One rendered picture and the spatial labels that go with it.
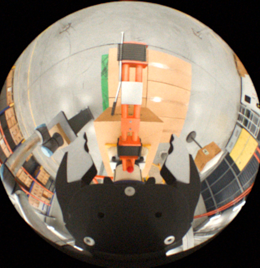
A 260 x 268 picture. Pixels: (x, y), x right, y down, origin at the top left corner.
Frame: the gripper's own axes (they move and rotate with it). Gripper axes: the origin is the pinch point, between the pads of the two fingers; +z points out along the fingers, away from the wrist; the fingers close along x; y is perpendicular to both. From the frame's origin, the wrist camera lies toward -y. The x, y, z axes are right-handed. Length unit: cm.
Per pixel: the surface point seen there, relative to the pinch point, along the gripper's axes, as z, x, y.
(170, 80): 74, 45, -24
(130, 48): 12.4, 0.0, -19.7
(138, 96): 13.1, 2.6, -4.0
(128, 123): 13.0, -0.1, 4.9
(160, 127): 27.6, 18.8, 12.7
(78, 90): 126, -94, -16
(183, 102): 74, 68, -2
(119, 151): 12.5, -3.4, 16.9
